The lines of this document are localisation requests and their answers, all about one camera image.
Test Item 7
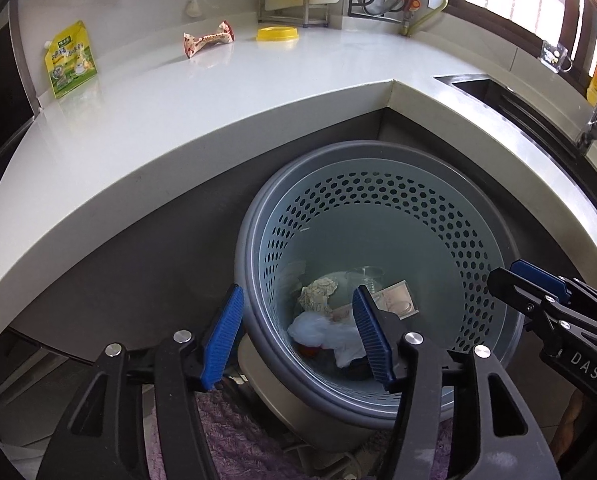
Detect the pink white flat packet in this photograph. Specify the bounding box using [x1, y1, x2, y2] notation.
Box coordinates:
[372, 280, 420, 319]

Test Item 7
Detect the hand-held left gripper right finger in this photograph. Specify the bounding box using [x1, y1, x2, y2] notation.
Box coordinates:
[352, 285, 561, 480]

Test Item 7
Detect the grey perforated waste bin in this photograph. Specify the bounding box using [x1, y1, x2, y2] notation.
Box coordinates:
[234, 141, 527, 429]

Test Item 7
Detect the yellow plastic lid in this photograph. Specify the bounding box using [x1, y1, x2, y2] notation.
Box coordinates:
[256, 25, 299, 43]

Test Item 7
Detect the clear plastic cup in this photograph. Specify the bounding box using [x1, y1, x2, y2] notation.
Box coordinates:
[347, 266, 385, 292]

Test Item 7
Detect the metal cutting board rack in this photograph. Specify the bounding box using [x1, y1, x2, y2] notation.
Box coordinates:
[257, 0, 330, 29]

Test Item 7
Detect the paper ball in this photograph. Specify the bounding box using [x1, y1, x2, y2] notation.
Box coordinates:
[298, 277, 342, 317]

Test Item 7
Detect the yellow green spout pouch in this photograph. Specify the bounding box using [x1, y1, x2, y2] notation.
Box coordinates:
[44, 21, 98, 99]

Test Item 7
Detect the steel kitchen sink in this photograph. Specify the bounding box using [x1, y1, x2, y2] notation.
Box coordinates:
[432, 74, 597, 173]

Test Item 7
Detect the white plastic bag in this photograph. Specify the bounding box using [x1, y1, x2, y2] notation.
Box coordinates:
[287, 310, 331, 347]

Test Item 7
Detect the purple floor mat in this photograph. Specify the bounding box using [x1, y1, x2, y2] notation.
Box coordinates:
[143, 389, 454, 480]

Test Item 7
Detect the red white snack wrapper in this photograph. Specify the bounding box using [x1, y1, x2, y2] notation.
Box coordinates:
[183, 20, 236, 60]

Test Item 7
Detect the person's right hand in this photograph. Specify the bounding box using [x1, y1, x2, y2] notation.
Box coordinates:
[549, 391, 591, 463]

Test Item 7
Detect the yellow gas hose with valve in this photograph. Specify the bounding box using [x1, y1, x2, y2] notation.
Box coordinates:
[402, 0, 450, 37]

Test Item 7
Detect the dark grey cloth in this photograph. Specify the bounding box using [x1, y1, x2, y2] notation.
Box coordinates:
[334, 359, 375, 382]

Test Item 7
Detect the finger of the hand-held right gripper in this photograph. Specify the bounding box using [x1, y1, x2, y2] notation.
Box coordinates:
[509, 259, 597, 312]
[487, 267, 555, 314]

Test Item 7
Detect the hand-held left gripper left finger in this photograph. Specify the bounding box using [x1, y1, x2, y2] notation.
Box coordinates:
[36, 284, 246, 480]

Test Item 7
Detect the metal faucet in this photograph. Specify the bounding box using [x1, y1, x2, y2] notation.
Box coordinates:
[575, 85, 597, 154]

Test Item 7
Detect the clear glass mug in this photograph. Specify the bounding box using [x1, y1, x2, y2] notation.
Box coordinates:
[540, 40, 574, 74]

